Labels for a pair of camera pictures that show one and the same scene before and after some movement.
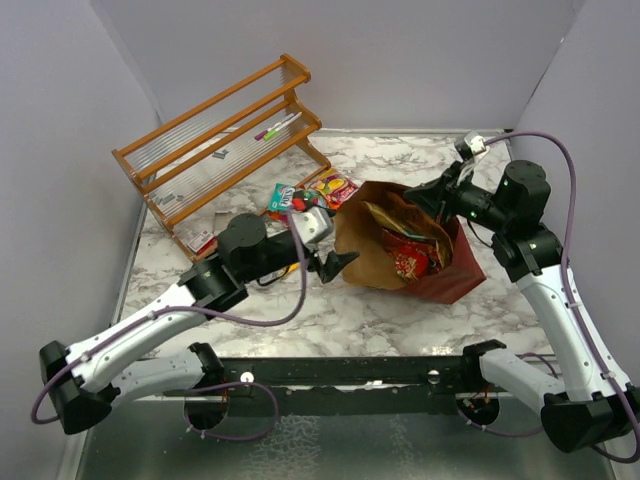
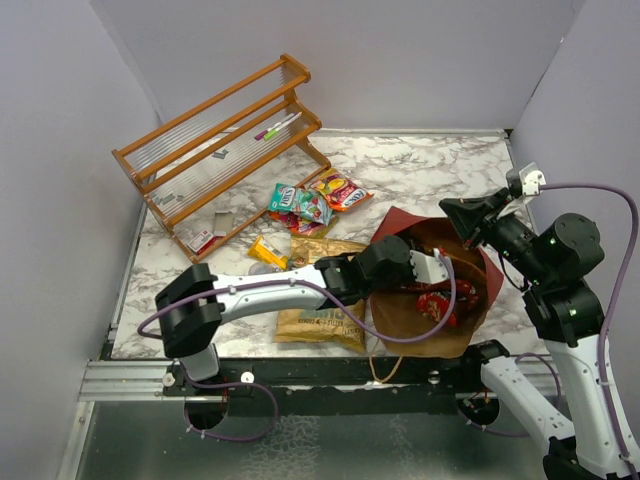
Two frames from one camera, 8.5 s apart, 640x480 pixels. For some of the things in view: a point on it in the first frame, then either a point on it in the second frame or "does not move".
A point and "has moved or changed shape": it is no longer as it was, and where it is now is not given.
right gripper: (442, 191) → (467, 214)
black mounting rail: (344, 387) does not move
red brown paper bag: (362, 257) → (439, 312)
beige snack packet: (406, 216) → (319, 326)
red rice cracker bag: (415, 257) has moved or changed shape
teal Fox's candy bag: (292, 198) does not move
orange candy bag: (333, 186) does not move
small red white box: (202, 242) does not move
